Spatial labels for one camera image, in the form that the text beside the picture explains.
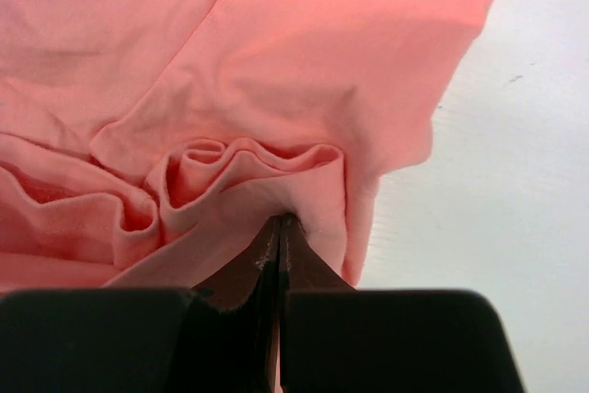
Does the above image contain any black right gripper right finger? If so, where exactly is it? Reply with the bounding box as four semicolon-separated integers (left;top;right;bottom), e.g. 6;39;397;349
279;215;524;392

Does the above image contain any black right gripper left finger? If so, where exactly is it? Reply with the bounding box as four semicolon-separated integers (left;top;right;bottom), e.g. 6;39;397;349
1;216;282;392

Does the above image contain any pink t shirt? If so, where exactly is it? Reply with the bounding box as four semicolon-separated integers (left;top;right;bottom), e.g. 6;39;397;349
1;0;493;292

